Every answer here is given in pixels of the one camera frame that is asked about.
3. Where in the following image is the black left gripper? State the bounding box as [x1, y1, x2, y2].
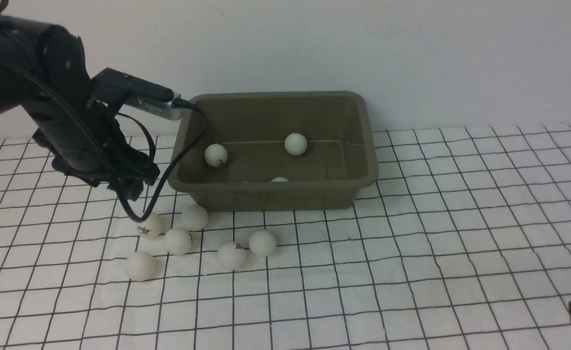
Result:
[33, 105, 160, 201]

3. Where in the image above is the white ball with red logo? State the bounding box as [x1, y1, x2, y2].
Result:
[136, 212, 164, 240]

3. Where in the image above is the white ping-pong ball cluster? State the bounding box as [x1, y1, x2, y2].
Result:
[164, 227, 193, 256]

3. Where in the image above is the white ball with dark logo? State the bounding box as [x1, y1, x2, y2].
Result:
[217, 242, 247, 271]

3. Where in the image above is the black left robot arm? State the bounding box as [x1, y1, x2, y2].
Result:
[0, 16, 159, 201]

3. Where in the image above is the white grid-patterned tablecloth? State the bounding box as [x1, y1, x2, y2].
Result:
[0, 124, 571, 350]

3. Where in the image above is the olive plastic storage bin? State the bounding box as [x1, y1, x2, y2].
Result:
[167, 91, 379, 212]

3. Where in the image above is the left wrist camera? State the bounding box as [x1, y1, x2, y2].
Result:
[91, 67, 183, 121]

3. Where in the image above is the black camera cable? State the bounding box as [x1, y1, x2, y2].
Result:
[115, 99, 208, 223]

